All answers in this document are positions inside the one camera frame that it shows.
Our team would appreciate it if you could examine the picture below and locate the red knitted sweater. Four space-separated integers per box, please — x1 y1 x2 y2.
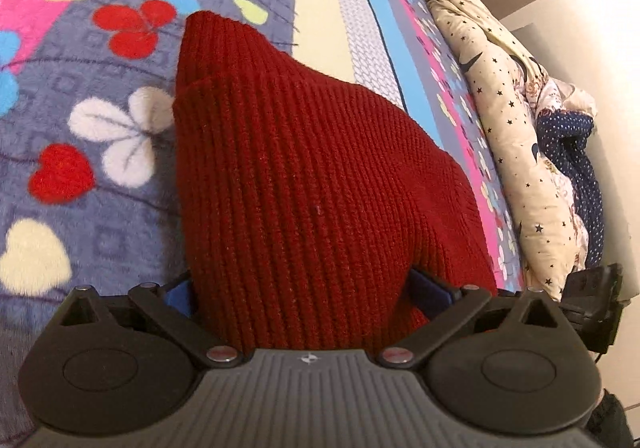
172 12 496 352

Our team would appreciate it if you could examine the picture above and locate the navy dotted pillow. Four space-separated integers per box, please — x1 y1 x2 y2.
536 109 604 268

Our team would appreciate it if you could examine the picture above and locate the beige star-pattern duvet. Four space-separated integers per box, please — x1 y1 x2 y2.
426 0 589 300

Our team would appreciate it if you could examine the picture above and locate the colourful floral bed cover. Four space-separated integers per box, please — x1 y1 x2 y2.
1 0 523 447

